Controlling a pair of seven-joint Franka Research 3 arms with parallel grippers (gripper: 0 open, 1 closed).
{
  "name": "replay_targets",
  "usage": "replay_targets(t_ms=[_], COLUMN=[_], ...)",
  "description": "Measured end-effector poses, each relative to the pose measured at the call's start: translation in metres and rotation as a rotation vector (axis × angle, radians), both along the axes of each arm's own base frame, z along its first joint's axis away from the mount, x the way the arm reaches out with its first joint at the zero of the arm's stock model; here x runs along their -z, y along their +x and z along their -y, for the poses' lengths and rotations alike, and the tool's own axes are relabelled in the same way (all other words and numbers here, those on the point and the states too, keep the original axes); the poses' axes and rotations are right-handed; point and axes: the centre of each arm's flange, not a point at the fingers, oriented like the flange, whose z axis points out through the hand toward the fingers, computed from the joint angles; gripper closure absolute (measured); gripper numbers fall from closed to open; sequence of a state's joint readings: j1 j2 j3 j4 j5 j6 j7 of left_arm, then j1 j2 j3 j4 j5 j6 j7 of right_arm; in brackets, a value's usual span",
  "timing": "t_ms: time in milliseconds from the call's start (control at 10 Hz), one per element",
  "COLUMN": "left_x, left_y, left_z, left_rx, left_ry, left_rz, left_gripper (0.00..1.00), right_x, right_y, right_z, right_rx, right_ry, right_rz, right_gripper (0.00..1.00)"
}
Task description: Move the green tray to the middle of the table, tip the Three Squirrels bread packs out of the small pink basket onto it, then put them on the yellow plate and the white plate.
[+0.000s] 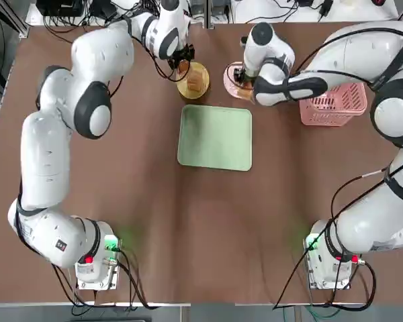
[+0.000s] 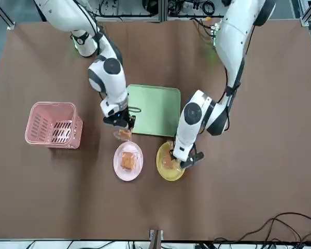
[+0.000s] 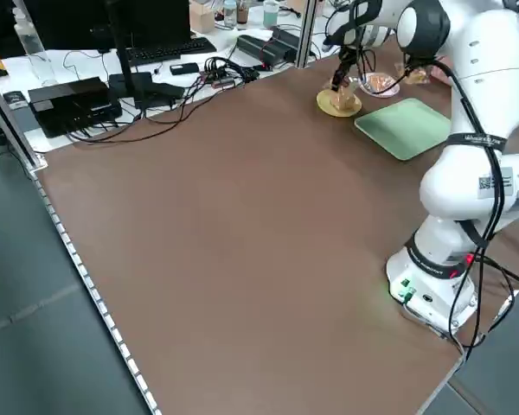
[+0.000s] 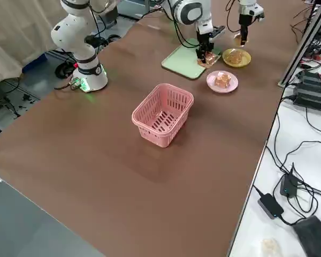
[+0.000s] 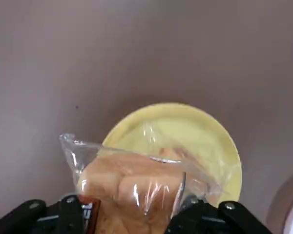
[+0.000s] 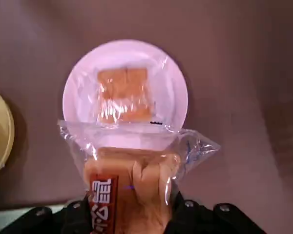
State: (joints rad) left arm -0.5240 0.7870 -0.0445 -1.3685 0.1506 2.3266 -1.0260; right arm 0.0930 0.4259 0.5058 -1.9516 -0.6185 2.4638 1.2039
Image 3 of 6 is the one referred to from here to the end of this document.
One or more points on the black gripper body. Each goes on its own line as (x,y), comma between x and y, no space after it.
(349,55)

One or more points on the green rectangular tray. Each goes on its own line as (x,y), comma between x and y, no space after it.
(406,129)

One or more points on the small pink slatted basket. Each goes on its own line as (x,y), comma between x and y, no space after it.
(441,75)

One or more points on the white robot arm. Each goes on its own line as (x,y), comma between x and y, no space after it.
(480,86)

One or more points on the yellow round plate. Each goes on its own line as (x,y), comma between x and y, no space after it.
(328,106)

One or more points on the white round plate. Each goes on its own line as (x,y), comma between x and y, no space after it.
(391,90)

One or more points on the black power supply unit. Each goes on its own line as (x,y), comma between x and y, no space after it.
(264,49)
(285,36)

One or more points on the clear plastic bottle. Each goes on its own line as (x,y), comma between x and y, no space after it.
(270,13)

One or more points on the brown drink cup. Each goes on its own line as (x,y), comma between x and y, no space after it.
(242,13)

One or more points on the brown cardboard box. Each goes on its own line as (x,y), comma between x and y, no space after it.
(201,17)

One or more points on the small black phone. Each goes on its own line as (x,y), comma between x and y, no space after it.
(183,68)

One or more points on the black keyboard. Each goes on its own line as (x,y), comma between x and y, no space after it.
(168,51)

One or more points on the black monitor stand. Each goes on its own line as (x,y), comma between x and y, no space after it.
(127,82)

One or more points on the black computer monitor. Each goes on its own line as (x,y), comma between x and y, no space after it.
(112,21)

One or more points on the black device box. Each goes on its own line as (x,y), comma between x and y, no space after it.
(73,106)

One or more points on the clear acrylic stand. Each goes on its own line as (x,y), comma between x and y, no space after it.
(39,56)

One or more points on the aluminium frame post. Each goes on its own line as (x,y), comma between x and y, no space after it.
(306,30)

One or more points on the aluminium frame beam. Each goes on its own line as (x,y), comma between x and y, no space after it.
(8,125)

